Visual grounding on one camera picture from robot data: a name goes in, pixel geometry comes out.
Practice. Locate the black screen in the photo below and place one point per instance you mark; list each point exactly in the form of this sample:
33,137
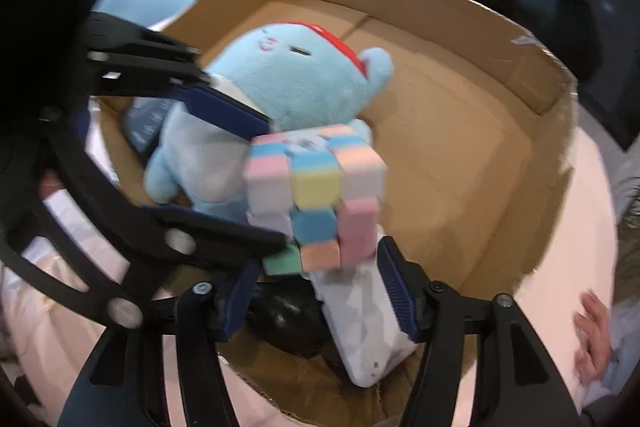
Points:
560,7

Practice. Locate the pink tablecloth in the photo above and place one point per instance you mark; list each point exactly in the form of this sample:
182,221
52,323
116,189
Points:
592,232

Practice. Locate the pastel puzzle cube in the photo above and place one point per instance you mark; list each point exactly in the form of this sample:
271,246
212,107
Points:
315,177

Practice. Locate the brown cardboard box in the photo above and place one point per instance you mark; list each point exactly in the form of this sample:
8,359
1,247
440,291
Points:
450,132

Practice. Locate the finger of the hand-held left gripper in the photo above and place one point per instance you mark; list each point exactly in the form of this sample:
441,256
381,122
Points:
215,232
225,112

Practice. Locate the white rectangular device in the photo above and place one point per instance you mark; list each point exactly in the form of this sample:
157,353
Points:
360,332

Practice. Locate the black product box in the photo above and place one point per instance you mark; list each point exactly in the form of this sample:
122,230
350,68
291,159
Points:
142,127

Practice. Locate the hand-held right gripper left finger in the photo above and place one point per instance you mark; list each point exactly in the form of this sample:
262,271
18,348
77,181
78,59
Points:
240,302

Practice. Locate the black round object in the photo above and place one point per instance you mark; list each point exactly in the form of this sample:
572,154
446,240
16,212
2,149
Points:
295,317

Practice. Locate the blue plush toy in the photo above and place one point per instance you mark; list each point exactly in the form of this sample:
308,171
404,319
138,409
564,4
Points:
300,82

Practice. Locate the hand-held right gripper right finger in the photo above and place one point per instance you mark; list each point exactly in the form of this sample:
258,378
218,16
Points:
395,292

